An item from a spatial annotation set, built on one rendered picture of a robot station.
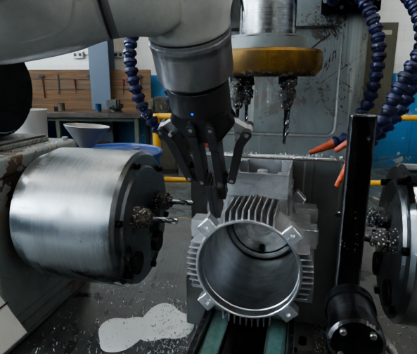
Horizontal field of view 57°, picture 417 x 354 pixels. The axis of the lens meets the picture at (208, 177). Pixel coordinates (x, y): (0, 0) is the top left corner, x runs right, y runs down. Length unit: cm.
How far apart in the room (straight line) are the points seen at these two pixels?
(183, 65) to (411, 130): 603
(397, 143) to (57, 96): 502
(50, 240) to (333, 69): 63
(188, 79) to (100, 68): 535
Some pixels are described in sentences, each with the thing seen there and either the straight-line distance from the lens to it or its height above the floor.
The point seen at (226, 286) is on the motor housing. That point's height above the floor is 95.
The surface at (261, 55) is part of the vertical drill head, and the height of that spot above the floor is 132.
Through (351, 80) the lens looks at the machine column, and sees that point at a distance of 85.
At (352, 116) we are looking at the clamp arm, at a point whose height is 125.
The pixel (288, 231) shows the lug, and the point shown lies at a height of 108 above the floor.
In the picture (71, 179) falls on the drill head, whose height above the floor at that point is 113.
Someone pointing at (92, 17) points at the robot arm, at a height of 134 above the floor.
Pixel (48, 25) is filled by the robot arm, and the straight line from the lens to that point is 37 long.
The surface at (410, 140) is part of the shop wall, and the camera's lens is 639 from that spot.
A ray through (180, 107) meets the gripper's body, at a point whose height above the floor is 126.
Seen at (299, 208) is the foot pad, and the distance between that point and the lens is 68.
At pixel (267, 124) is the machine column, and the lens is 86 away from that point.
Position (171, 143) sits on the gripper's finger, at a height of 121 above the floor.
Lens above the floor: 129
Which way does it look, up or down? 14 degrees down
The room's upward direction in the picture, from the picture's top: straight up
